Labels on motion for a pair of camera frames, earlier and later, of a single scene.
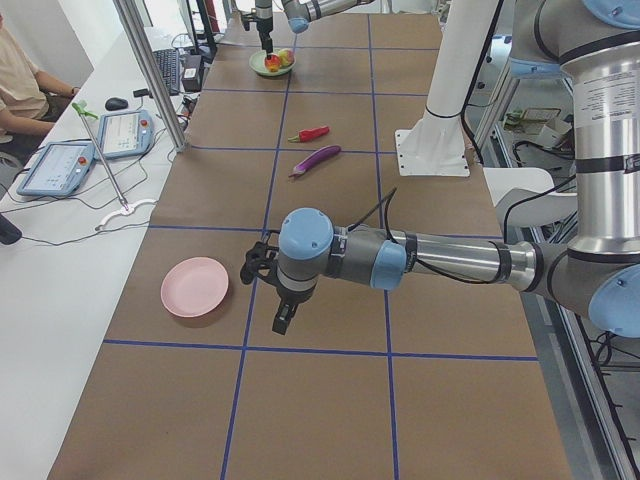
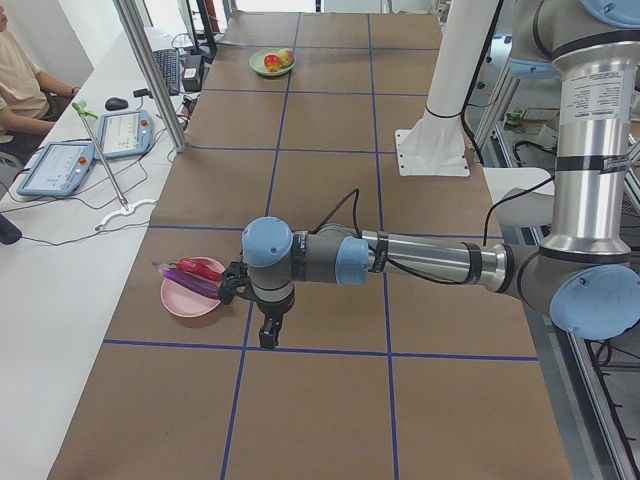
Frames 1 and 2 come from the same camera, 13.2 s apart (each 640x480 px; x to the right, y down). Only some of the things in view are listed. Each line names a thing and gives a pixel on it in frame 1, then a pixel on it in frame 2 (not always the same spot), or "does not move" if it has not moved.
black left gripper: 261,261 → 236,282
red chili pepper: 308,134 → 198,267
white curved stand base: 124,211 does not move
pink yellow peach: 286,56 does not move
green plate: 257,63 does not move
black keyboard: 169,63 does not move
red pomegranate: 272,62 does not move
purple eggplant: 316,158 → 194,284
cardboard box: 542,125 does not move
